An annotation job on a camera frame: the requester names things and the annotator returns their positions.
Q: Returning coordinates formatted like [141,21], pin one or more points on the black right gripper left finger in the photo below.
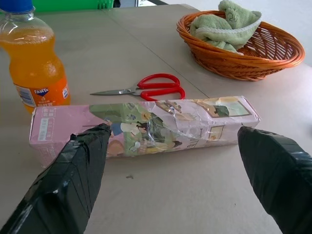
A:
[65,185]

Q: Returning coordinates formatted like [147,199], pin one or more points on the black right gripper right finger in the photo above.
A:
[275,168]

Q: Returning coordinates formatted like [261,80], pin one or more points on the brown wicker basket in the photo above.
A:
[243,61]

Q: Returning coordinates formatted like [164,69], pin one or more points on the green crate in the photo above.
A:
[70,4]

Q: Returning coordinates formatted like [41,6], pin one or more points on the long pink printed box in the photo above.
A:
[170,124]

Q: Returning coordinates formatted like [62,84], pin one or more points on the orange soda plastic bottle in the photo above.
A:
[34,63]

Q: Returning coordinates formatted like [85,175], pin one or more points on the green towel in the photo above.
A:
[224,29]

